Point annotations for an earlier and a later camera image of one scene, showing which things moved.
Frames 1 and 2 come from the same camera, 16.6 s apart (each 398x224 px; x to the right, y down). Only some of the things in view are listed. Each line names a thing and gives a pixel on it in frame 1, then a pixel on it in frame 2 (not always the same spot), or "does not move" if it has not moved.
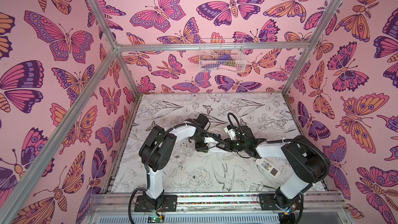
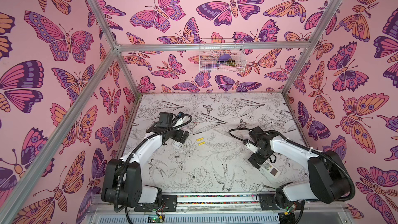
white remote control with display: x=268 y=168 does not move
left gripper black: x=202 y=148 → x=178 y=138
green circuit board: x=155 y=219 does not move
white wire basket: x=222 y=55 does not move
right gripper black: x=231 y=144 → x=257 y=159
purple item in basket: x=225 y=57 does not move
